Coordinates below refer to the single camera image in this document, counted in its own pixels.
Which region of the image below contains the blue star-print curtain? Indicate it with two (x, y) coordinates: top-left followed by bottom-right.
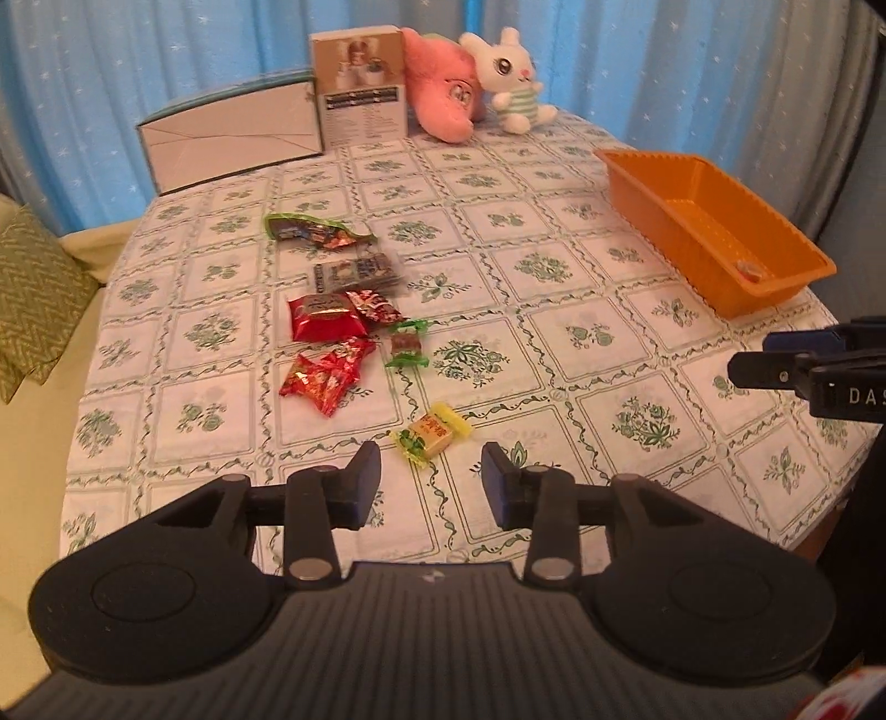
(0, 0), (886, 243)

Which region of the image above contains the green snack packet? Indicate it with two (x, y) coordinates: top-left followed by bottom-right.
(265, 213), (378, 251)

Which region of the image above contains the green floral tablecloth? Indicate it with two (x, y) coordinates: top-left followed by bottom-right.
(61, 111), (885, 589)

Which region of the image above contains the green patterned cushion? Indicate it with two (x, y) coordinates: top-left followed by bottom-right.
(0, 200), (99, 406)

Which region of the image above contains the large red snack packet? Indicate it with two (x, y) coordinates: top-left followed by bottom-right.
(287, 291), (364, 342)

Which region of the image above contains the pink plush toy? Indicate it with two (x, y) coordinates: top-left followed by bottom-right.
(401, 29), (494, 145)

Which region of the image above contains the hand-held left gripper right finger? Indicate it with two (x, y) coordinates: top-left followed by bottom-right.
(481, 441), (725, 593)

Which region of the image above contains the orange plastic basket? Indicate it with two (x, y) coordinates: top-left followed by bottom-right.
(594, 147), (837, 320)

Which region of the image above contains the white bunny plush toy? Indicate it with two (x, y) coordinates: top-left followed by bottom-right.
(460, 26), (560, 134)

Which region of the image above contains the small red candy packet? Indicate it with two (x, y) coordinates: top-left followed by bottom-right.
(346, 289), (404, 325)

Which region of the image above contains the beige sofa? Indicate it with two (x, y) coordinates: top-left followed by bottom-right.
(0, 194), (143, 693)

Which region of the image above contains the yellow candy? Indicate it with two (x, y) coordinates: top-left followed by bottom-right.
(391, 403), (473, 464)

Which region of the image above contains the green candy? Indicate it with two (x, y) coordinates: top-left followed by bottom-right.
(384, 318), (431, 369)

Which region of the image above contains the clear dark-print snack packet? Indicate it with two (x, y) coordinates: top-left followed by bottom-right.
(313, 250), (406, 295)

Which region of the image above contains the brown and white product box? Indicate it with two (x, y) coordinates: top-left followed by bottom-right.
(308, 26), (409, 150)

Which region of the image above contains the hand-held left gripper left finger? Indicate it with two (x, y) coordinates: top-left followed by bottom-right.
(138, 441), (383, 591)

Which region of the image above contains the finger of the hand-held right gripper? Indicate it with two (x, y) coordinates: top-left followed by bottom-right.
(763, 317), (886, 356)
(728, 352), (815, 400)

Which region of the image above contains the red crinkled snack packet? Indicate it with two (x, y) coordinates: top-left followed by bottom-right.
(279, 337), (378, 418)

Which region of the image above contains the long white cardboard box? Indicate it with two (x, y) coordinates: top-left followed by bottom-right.
(136, 68), (325, 197)

